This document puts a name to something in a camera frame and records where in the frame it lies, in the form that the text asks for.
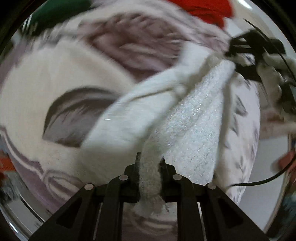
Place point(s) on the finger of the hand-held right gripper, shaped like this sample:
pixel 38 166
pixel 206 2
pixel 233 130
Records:
pixel 248 70
pixel 245 39

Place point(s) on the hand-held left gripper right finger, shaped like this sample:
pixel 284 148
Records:
pixel 168 180

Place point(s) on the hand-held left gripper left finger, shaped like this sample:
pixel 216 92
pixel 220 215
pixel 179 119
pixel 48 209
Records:
pixel 132 177

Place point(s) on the white fluffy towel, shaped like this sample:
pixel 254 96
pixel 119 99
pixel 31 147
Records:
pixel 196 115

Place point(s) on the person's right forearm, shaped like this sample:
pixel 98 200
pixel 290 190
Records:
pixel 277 126

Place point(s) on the red cloth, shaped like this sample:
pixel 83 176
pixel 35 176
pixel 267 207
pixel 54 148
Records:
pixel 208 10

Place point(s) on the orange object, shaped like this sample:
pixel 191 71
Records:
pixel 285 161
pixel 4 162

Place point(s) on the grey white leaf-print blanket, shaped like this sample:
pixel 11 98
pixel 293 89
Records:
pixel 46 69

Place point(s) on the green cloth with white stripes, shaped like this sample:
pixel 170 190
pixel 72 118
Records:
pixel 57 11

